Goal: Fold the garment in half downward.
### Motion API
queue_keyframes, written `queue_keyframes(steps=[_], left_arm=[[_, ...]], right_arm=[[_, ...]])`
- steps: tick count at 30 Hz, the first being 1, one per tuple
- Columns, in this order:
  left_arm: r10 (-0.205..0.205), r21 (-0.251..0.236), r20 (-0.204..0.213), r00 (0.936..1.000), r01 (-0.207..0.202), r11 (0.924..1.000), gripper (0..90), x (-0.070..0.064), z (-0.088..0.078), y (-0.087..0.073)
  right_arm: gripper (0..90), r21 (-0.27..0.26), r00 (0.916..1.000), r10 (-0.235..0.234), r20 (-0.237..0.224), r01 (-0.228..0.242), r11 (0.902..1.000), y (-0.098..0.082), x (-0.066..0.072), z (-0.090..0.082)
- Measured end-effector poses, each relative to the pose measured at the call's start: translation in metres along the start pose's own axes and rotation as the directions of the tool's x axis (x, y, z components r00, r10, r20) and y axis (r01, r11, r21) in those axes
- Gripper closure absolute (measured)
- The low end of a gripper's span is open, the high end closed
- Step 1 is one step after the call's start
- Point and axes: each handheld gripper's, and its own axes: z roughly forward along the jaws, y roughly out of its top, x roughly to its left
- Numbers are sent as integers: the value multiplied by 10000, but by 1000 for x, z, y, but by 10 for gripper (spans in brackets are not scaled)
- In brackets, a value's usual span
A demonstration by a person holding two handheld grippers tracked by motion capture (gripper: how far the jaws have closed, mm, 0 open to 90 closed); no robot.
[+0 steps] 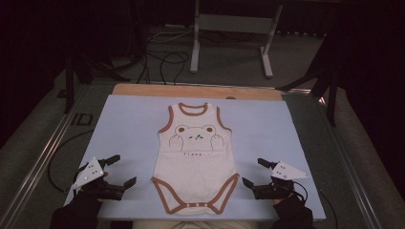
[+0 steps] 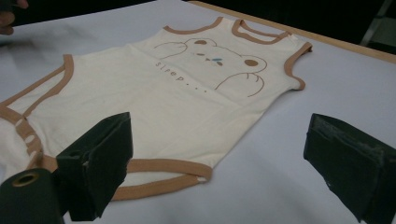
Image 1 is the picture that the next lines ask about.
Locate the white baby bodysuit brown trim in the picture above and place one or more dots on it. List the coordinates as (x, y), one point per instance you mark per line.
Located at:
(194, 171)

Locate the white metal stand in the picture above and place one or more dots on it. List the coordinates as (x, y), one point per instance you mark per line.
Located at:
(235, 24)

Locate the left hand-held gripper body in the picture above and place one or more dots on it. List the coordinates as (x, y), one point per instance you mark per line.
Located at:
(89, 173)

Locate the light blue mat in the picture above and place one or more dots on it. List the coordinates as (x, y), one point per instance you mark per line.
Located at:
(127, 127)

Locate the person's left hand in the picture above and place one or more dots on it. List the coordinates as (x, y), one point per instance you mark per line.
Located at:
(105, 174)

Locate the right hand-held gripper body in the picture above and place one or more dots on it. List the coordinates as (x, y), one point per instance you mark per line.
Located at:
(286, 171)

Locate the black tripod stand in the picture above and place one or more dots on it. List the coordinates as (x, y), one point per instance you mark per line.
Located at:
(69, 89)

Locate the black angled stand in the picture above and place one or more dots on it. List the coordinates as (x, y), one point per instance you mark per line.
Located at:
(332, 105)

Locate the person's right hand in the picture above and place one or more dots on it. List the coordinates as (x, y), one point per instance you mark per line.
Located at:
(281, 200)

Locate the white power strip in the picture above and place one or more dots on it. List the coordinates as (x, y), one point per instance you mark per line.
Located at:
(175, 27)

